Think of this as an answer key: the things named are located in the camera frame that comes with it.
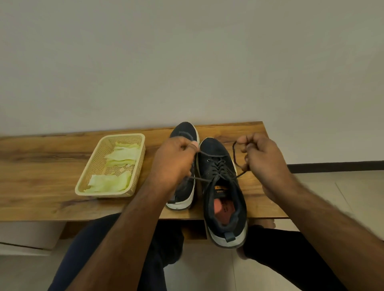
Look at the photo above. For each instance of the person's left hand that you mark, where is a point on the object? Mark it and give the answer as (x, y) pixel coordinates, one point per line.
(174, 162)

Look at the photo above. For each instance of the person's right hand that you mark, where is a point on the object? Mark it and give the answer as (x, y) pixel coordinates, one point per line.
(267, 162)

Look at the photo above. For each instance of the grey shoelace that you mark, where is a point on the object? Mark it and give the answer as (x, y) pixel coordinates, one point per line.
(187, 135)
(217, 168)

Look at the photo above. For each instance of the dark sneaker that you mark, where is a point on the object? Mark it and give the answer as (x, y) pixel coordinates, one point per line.
(186, 127)
(213, 150)

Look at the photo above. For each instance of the person's right forearm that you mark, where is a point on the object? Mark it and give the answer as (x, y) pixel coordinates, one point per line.
(333, 239)

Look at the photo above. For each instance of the person's left forearm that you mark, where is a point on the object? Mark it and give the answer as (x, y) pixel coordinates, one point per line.
(120, 245)

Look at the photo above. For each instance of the dark baseboard strip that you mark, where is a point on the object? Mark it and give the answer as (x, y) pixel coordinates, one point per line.
(339, 167)

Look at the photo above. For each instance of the cream plastic mesh basket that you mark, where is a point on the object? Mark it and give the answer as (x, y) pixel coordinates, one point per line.
(90, 168)

